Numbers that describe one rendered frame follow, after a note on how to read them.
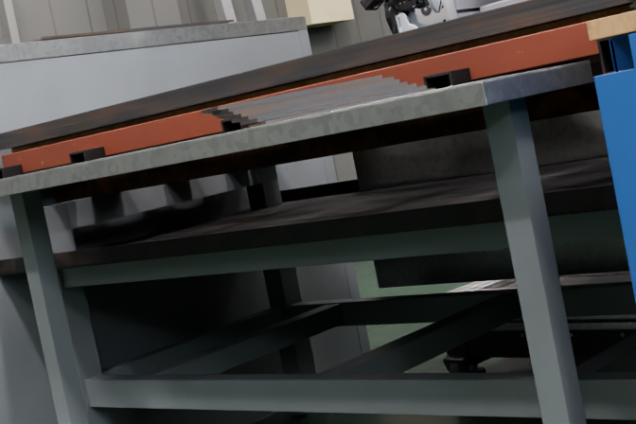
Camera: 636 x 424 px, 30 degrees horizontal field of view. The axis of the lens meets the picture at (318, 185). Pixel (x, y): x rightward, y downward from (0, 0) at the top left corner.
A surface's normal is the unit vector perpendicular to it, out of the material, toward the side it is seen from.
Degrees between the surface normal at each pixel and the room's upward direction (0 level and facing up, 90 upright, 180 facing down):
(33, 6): 90
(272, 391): 90
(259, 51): 90
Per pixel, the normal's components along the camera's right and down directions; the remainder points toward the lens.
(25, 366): 0.73, -0.11
